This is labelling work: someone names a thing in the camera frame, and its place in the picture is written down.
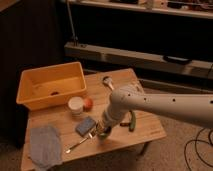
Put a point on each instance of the dark brown cup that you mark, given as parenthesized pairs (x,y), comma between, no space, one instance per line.
(103,130)

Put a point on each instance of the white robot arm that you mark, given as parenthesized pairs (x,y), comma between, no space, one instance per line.
(195,109)

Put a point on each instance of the yellow plastic tray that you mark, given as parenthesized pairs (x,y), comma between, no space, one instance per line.
(50,86)

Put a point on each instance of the orange ball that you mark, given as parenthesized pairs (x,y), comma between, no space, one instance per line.
(88,104)

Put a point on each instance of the white cup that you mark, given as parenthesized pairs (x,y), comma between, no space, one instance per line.
(75,105)

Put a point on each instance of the blue sponge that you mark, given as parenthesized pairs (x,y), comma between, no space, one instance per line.
(85,126)

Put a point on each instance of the wooden folding table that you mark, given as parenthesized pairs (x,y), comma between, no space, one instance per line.
(148,126)

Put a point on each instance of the green cucumber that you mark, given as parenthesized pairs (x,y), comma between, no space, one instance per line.
(132,121)

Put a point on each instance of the green translucent cup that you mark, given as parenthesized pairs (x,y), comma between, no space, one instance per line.
(102,136)

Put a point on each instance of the metal spoon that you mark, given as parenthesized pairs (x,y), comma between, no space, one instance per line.
(89,136)

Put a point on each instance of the metal pole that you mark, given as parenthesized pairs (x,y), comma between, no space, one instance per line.
(74,37)

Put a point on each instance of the black remote on shelf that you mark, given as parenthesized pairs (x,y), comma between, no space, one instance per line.
(180,61)

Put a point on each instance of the grey cloth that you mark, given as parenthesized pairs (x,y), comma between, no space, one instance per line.
(45,149)

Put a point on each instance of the grey shelf rail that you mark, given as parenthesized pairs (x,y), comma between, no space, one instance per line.
(137,59)

